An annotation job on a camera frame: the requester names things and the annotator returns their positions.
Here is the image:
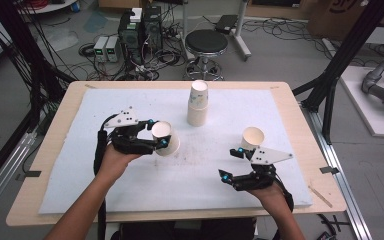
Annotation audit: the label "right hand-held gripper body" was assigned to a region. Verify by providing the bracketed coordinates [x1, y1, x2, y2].
[233, 146, 295, 192]

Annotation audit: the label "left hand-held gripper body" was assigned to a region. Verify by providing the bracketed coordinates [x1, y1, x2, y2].
[103, 106, 158, 156]

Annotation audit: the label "white paper cup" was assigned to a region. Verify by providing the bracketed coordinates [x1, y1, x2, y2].
[240, 126, 266, 151]
[150, 120, 181, 157]

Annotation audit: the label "stack of paper cups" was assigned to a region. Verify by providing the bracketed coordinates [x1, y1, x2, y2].
[186, 79, 210, 128]

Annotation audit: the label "person's right hand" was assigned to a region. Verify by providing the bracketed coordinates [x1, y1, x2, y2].
[246, 181, 290, 212]

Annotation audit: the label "person's left hand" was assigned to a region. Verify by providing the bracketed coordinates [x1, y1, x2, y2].
[94, 143, 142, 187]

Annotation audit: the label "white foam mat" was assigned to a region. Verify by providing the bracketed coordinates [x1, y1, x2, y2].
[38, 87, 314, 215]

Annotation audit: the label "black tape piece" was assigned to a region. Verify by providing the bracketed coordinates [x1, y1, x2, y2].
[15, 170, 43, 182]
[319, 165, 341, 175]

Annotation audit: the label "thin wooden stick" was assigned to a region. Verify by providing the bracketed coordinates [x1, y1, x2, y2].
[307, 184, 334, 209]

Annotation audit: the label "light wooden table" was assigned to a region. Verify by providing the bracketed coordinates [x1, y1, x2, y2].
[5, 80, 348, 228]

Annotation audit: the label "grey power supply unit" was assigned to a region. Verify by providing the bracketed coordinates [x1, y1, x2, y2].
[93, 35, 110, 63]
[105, 35, 121, 63]

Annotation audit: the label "person's dark trousers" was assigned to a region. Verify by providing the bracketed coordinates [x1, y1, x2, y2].
[110, 217, 258, 240]

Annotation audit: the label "black computer tower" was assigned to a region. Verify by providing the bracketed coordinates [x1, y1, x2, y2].
[142, 5, 164, 52]
[117, 11, 145, 65]

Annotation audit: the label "black round stool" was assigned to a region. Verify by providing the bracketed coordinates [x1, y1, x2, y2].
[183, 28, 230, 82]

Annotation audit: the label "small white box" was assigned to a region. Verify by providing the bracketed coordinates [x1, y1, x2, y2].
[129, 7, 144, 24]

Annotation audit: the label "white platform board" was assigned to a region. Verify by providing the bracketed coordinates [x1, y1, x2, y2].
[339, 65, 384, 139]

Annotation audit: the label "white metal stand leg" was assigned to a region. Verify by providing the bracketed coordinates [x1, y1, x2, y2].
[232, 0, 253, 63]

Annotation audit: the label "flat black device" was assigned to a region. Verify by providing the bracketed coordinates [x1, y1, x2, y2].
[214, 14, 240, 35]

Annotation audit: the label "cardboard box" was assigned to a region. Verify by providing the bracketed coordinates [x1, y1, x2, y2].
[307, 0, 384, 42]

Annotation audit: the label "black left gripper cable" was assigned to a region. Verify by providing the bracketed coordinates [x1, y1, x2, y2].
[92, 114, 118, 240]

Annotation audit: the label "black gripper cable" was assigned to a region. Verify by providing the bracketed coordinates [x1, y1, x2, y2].
[92, 114, 118, 240]
[274, 177, 295, 213]

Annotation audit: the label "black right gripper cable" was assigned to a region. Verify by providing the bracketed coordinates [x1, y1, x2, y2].
[274, 177, 295, 213]

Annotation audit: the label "tangle of floor cables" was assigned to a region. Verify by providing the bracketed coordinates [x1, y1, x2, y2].
[77, 29, 188, 82]

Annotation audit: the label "aluminium rail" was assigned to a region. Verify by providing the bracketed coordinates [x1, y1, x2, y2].
[0, 130, 38, 222]
[300, 102, 375, 240]

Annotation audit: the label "black metal frame post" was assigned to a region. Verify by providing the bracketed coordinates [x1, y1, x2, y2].
[292, 0, 384, 145]
[0, 0, 78, 134]

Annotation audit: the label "loose black floor cables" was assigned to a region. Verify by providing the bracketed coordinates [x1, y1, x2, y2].
[242, 17, 335, 62]

